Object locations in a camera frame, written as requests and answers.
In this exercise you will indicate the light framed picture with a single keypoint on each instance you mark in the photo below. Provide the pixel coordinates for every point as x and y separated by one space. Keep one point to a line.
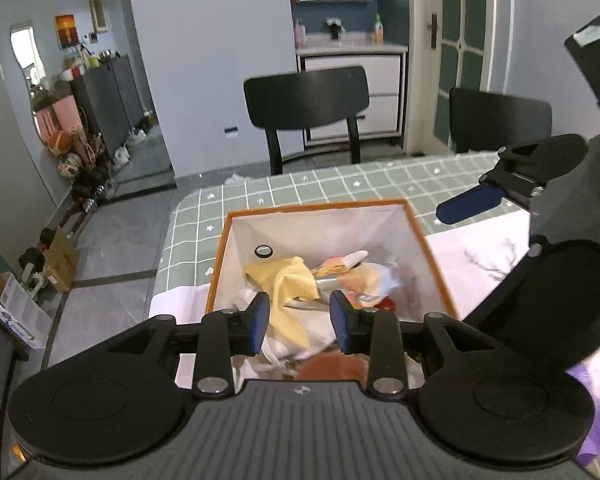
98 14

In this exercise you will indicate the white printed table runner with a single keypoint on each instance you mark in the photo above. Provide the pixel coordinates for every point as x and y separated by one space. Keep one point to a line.
480 260

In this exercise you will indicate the white printed carton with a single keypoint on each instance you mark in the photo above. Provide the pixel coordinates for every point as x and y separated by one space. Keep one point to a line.
20 310

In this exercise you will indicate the basketball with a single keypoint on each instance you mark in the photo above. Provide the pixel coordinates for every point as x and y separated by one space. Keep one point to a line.
60 143

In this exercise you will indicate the reddish brown pouch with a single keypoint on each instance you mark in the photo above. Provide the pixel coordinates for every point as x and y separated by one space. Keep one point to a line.
330 367

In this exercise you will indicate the white sneaker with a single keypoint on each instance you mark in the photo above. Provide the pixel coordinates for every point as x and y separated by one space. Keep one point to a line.
138 135

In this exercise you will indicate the white drawer cabinet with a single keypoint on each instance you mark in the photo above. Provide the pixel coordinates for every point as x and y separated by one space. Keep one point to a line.
380 75

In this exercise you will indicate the wavy standing mirror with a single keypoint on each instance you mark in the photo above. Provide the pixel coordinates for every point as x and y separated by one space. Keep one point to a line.
25 55

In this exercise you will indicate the wall socket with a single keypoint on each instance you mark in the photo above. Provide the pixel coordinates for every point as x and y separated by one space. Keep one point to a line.
231 132

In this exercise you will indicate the dark grey cabinet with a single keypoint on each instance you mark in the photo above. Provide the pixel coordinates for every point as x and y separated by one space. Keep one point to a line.
110 100

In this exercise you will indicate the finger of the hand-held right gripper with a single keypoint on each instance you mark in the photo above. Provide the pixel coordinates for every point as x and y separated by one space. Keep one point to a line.
467 205

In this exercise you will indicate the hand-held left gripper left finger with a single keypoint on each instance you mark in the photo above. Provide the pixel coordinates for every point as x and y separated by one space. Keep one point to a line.
259 322

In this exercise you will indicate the orange cardboard box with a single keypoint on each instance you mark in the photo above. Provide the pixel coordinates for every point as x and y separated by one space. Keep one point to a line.
330 225

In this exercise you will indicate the black chair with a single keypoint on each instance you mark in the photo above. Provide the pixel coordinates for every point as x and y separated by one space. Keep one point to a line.
305 95
500 120

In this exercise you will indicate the yellow snack packet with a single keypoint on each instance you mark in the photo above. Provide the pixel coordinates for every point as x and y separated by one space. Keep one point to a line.
375 280

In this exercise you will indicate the yellow cloth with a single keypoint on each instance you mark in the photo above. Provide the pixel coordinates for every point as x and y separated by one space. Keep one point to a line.
290 290

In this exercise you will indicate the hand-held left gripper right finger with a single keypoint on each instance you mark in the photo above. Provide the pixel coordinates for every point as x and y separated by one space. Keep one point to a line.
344 322

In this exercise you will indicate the pink bottle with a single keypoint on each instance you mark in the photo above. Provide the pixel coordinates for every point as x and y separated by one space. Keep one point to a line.
300 36

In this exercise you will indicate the white door with glass panes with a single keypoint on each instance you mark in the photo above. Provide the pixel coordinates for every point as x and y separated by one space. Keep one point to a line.
460 35

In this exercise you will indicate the sunset painting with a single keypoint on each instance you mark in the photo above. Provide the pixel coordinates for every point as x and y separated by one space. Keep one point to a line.
65 31

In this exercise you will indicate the pink gift bag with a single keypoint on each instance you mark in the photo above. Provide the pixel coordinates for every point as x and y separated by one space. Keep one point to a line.
55 117

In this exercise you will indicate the green checked tablecloth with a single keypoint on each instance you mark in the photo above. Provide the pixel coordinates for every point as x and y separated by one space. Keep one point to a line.
330 185

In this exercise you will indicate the brown cardboard box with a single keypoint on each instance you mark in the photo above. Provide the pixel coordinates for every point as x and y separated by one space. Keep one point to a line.
62 260

